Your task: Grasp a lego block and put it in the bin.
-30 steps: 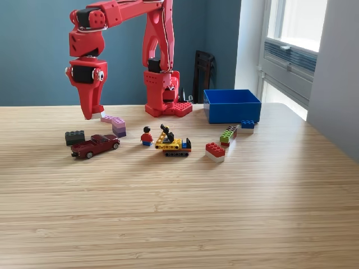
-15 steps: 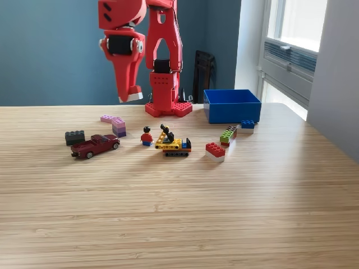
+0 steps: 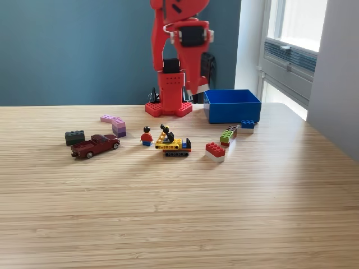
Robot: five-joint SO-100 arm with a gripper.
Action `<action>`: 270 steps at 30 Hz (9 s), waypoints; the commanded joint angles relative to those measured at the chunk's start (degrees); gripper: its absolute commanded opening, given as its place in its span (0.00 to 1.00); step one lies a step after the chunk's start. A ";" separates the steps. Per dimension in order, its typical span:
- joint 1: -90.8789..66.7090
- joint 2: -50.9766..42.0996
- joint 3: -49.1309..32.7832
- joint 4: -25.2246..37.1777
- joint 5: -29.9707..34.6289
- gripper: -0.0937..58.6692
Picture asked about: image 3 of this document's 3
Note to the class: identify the white window frame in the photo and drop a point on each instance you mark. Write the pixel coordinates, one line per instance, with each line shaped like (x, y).
(297, 19)

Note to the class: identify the black chair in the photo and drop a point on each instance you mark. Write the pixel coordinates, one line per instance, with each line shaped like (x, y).
(210, 68)

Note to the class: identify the toy figure red shirt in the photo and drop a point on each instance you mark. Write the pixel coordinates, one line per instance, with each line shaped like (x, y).
(146, 138)

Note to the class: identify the black table clamp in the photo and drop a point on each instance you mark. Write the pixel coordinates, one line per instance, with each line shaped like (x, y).
(153, 96)
(187, 98)

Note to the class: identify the dark red toy pickup truck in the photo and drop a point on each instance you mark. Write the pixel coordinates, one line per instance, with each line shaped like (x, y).
(94, 145)

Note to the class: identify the purple brick stack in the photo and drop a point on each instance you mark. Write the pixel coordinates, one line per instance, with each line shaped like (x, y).
(119, 130)

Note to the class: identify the flat pink toy brick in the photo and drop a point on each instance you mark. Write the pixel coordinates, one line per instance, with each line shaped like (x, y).
(106, 118)

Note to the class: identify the dark grey toy brick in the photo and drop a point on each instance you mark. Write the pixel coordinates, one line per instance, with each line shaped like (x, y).
(74, 138)

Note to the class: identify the blue plastic bin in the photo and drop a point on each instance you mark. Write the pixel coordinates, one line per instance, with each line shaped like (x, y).
(232, 113)

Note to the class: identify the small yellow toy digger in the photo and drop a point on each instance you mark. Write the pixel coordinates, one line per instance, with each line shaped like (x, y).
(171, 144)

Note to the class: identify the grey window vent grille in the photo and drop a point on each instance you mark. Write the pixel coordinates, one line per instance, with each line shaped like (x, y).
(300, 60)

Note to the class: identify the blue on white brick stack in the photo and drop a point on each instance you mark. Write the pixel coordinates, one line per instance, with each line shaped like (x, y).
(247, 124)

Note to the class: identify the green brown red brick stack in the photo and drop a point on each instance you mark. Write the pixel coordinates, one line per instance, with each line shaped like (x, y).
(227, 136)

